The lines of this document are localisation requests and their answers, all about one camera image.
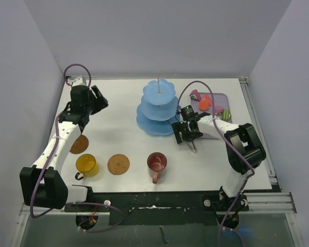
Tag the blue three-tier cake stand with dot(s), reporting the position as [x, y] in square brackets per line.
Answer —
[158, 108]

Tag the brown wooden coaster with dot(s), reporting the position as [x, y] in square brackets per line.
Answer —
[80, 145]

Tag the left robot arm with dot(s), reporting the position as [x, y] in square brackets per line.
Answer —
[56, 149]

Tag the green striped macaron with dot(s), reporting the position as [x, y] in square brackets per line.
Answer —
[225, 115]

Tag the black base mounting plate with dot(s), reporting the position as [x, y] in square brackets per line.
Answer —
[164, 208]

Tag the woven rattan coaster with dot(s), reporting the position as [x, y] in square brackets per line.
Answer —
[118, 164]

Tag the purple cake slice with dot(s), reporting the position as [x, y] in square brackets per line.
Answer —
[194, 95]

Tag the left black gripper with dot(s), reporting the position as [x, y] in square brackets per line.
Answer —
[100, 103]

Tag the purple serving tray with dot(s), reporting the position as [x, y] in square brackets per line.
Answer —
[220, 100]

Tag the metal tongs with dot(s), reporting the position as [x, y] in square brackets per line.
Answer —
[191, 146]

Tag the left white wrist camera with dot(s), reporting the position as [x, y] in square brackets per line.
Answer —
[76, 81]

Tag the yellow enamel mug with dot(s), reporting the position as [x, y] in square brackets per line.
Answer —
[87, 167]

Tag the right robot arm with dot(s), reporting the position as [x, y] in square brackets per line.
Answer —
[245, 151]

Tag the pink patterned mug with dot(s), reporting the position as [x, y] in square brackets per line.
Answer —
[156, 164]

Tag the red pink macaron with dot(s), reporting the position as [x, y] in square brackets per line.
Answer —
[205, 103]

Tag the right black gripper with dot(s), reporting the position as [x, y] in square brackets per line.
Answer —
[178, 127]

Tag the aluminium rail frame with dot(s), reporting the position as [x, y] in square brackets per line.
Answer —
[139, 171]

